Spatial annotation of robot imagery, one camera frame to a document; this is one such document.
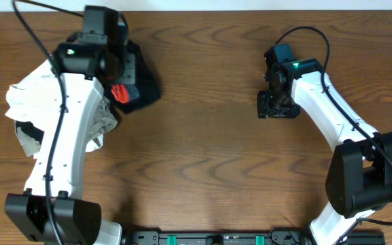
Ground black leggings grey waistband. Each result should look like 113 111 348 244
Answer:
106 40 161 114

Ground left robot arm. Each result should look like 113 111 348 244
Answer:
5 65 131 244

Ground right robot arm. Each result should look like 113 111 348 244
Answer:
257 56 392 244

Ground olive green garment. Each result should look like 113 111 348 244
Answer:
16 98 118 159

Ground white printed t-shirt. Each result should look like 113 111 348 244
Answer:
5 59 64 135

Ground black garment under shirt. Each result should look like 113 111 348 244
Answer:
15 120 44 144

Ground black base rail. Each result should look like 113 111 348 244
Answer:
124 229 387 245

